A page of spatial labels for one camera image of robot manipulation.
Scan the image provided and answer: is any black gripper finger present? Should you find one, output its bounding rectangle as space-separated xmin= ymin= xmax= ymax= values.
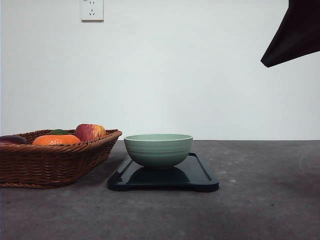
xmin=260 ymin=0 xmax=320 ymax=68

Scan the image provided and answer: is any green ceramic bowl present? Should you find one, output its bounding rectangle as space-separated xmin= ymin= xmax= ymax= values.
xmin=124 ymin=133 xmax=193 ymax=168

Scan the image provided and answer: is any brown wicker basket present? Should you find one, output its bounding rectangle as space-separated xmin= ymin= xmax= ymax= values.
xmin=0 ymin=129 xmax=122 ymax=189

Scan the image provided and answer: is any dark blue rectangular tray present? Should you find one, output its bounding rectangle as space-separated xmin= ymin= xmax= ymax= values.
xmin=107 ymin=139 xmax=220 ymax=192

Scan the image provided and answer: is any red yellow apple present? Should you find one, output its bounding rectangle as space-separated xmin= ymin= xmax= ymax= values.
xmin=73 ymin=123 xmax=107 ymax=142

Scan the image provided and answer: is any green avocado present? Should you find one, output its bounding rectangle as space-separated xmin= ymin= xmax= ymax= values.
xmin=48 ymin=129 xmax=71 ymax=135

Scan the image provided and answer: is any orange tangerine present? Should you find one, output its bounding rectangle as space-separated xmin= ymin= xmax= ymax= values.
xmin=32 ymin=134 xmax=81 ymax=145

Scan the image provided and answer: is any dark purple fruit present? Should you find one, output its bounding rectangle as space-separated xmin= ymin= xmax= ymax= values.
xmin=0 ymin=135 xmax=27 ymax=145

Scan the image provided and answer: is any white wall socket left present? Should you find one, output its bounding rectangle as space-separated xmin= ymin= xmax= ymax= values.
xmin=80 ymin=0 xmax=104 ymax=22

